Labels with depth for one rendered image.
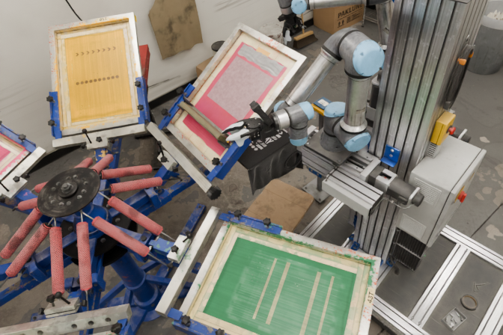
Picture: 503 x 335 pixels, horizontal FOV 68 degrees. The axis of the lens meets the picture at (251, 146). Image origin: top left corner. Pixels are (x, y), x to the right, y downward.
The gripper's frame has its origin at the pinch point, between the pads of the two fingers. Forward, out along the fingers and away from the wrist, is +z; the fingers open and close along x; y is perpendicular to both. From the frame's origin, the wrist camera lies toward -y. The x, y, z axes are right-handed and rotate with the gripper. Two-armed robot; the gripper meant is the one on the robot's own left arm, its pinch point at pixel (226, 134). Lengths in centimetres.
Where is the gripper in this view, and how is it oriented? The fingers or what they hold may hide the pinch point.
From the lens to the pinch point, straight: 140.7
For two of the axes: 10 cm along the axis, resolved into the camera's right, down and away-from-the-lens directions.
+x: -3.4, -5.4, 7.7
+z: -9.3, 3.3, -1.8
